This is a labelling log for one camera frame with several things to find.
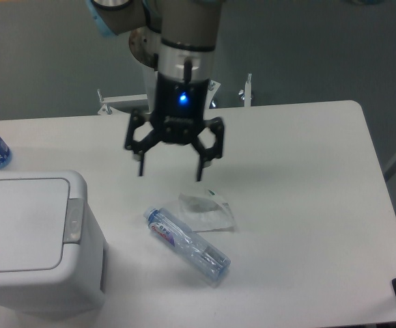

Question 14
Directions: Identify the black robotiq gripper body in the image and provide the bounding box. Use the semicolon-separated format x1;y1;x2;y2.
150;74;209;144

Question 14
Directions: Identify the crumpled clear plastic wrapper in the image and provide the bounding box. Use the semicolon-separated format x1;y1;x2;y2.
161;187;236;232

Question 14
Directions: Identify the white metal frame bracket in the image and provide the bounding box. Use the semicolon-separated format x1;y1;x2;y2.
97;89;150;115

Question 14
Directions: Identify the white push-top trash can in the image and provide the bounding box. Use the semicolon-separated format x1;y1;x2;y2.
0;170;109;317

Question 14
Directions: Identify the clear empty plastic bottle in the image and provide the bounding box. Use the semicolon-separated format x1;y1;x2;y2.
143;206;231;288

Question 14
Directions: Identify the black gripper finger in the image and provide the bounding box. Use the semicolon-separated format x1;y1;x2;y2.
124;109;160;176
191;117;224;181

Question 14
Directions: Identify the white clamp post with screw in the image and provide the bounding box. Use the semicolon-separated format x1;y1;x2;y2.
238;72;253;107

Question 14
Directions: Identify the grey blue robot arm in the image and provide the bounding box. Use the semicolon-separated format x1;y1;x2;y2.
86;1;225;180

